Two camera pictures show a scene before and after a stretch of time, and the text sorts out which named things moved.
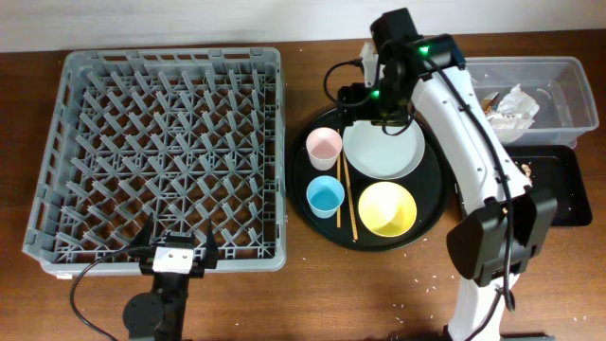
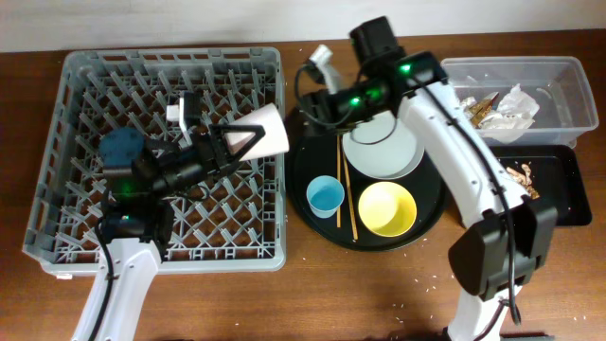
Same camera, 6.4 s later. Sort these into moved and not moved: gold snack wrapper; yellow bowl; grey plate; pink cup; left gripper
Moved: pink cup; left gripper
Not moved: gold snack wrapper; yellow bowl; grey plate
